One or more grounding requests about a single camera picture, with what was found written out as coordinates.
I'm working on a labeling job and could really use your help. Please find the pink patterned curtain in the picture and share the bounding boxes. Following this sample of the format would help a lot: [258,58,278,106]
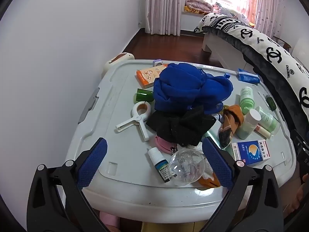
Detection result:
[144,0,190,37]
[247,0,294,39]

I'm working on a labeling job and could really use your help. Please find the black cloth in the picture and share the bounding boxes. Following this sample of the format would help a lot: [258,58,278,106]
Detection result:
[146,105,217,147]

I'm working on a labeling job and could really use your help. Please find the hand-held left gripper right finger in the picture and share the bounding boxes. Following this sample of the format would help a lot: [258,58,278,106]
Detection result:
[202,137,284,232]

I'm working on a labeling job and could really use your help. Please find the cream and brown pouch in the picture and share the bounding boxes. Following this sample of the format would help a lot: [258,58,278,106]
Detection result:
[104,53,135,72]

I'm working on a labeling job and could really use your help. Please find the light green labelled bottle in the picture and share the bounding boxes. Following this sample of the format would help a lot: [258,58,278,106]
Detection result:
[239,86,256,115]

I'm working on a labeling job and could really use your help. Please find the wooden chair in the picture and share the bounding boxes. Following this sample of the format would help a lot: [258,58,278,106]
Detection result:
[273,36,293,53]

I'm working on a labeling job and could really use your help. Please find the pink and cream lip balm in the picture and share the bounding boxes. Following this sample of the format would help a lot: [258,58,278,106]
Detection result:
[255,124,271,140]

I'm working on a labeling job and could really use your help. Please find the clear glass bulb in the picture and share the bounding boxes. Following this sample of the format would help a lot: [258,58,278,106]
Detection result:
[168,149,205,187]

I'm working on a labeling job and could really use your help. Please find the green bottle with white cap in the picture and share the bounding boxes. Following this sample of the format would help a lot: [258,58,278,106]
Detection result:
[236,108,262,140]

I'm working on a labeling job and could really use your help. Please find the pink cloth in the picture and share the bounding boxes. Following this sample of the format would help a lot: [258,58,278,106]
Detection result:
[100,211,120,229]

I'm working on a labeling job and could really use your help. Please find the orange and white cloth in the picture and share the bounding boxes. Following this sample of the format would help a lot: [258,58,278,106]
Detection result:
[196,158,221,189]

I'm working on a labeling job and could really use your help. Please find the blue wet wipes packet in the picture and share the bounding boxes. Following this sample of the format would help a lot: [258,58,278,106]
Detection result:
[237,68,261,85]

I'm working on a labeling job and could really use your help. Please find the slim light green bottle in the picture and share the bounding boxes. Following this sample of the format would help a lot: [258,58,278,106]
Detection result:
[255,106,280,134]

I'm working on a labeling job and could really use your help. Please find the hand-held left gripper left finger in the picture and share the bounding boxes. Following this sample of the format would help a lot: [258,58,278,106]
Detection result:
[26,137,110,232]

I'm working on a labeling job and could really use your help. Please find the person's right hand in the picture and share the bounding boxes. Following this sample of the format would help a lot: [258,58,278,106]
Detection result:
[285,174,309,214]

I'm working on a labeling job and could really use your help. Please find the orange tissue packet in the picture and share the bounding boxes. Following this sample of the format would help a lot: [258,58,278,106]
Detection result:
[136,64,168,89]

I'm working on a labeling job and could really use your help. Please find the large white plastic clip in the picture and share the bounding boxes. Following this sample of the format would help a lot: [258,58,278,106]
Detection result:
[115,101,155,142]

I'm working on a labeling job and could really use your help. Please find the pink plastic case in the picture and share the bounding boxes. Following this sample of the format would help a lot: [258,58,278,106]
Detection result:
[155,135,178,155]

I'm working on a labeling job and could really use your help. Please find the dark green plastic cup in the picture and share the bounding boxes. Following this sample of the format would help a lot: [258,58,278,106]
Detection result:
[135,88,154,102]

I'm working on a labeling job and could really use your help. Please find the blue cloth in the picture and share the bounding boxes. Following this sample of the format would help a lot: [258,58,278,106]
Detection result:
[153,62,234,115]

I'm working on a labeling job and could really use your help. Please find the white bed frame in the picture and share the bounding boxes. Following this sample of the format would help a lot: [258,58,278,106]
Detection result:
[202,32,257,74]

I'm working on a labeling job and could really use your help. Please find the white eye drop bottle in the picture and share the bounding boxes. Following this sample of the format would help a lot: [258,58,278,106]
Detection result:
[148,147,172,183]

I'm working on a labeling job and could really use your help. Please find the blue and white medicine box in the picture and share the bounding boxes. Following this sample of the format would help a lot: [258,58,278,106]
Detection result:
[231,140,271,167]

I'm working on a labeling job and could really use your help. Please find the pile of light bedding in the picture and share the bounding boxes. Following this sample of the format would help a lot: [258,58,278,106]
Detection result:
[212,1,242,17]

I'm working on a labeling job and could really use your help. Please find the pink folded quilt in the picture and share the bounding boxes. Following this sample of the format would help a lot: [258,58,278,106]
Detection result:
[184,0,214,14]

